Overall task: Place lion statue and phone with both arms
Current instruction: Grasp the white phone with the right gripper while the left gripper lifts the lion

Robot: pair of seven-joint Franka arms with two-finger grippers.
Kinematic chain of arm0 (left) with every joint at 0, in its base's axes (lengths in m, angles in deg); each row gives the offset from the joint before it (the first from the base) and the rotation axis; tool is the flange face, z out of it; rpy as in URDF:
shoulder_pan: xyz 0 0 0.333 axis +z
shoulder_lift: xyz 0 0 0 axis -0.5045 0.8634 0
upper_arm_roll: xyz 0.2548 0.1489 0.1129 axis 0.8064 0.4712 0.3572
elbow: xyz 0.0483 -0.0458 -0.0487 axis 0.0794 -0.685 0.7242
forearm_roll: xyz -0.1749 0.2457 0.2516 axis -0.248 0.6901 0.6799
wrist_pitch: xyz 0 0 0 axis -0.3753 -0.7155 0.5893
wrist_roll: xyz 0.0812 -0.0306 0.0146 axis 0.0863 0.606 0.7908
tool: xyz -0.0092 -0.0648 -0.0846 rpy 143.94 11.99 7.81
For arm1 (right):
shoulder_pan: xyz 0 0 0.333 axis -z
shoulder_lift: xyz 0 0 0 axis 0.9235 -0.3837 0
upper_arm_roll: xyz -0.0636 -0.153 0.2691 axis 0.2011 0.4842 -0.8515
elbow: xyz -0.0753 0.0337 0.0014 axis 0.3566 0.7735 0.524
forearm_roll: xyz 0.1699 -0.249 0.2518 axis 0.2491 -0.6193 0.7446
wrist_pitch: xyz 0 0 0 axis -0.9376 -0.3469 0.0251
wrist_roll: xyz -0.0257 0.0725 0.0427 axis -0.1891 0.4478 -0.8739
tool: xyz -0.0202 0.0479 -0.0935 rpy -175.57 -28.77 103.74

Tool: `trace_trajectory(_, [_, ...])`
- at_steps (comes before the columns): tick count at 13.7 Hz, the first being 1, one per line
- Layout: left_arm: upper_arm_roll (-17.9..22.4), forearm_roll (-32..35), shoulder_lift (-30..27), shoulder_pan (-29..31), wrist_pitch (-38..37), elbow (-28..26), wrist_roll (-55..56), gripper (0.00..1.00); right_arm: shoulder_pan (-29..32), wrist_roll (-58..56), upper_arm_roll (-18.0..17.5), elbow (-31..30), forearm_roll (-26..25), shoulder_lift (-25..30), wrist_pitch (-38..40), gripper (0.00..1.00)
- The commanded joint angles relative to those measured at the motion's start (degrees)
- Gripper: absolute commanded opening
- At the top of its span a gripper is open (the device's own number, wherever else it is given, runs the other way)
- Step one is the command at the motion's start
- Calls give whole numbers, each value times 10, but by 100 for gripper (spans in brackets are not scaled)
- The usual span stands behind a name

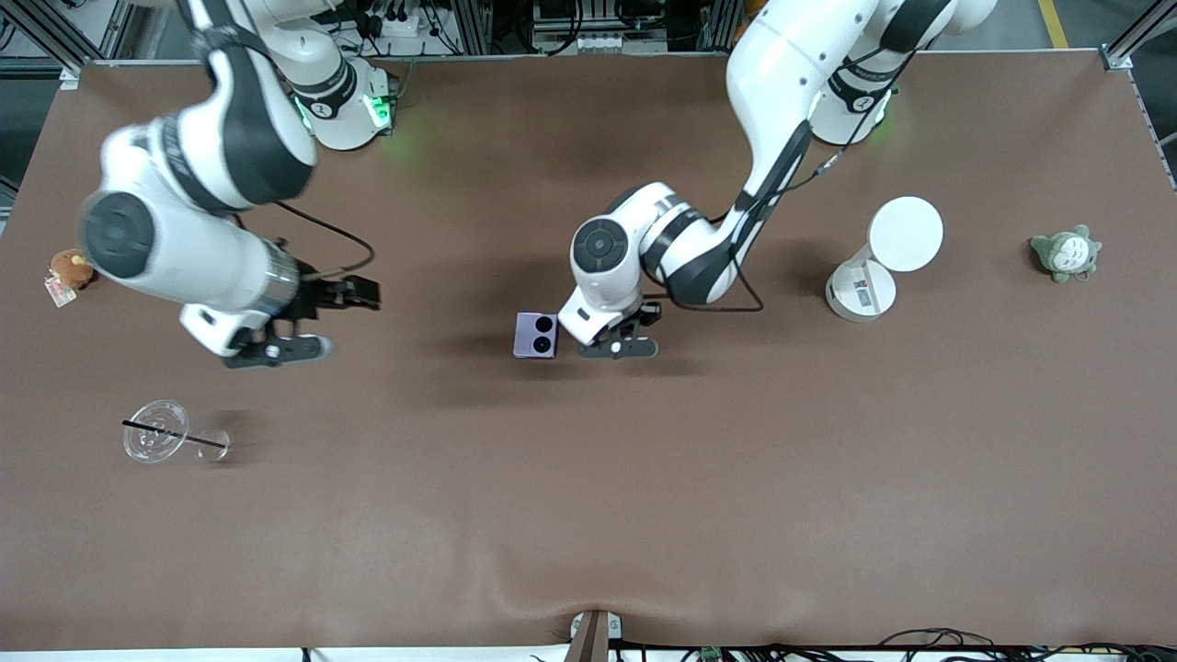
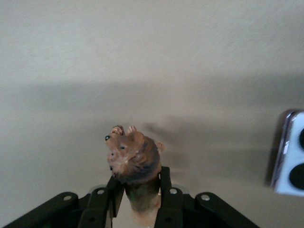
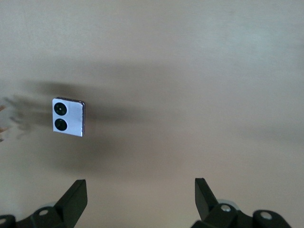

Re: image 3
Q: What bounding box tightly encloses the lilac flip phone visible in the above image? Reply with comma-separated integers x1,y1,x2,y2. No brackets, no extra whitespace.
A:
52,96,86,138

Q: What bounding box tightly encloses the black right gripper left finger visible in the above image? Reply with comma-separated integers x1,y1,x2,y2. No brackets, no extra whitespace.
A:
0,180,87,228

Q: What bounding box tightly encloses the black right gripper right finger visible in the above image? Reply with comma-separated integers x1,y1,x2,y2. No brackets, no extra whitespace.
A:
190,178,292,228

